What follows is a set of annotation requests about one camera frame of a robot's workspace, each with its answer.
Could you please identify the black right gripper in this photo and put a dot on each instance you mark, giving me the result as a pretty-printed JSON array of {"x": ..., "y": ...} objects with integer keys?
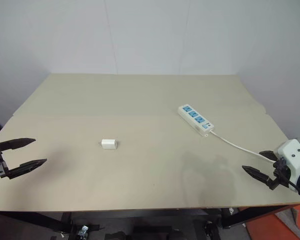
[{"x": 280, "y": 175}]

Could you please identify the white power strip blue sockets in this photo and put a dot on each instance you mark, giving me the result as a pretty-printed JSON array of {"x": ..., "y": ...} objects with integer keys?
[{"x": 195, "y": 118}]

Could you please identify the white charger plug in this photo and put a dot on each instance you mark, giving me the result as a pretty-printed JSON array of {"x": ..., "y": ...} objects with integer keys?
[{"x": 109, "y": 144}]

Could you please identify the grey floor mat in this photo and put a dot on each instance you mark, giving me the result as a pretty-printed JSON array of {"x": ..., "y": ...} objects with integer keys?
[{"x": 291, "y": 223}]

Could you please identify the black metal table frame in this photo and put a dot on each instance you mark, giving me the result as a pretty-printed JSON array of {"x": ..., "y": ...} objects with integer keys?
[{"x": 252, "y": 215}]

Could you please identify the silver metal bracket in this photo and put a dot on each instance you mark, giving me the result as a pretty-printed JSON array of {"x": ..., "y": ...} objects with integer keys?
[{"x": 83, "y": 230}]

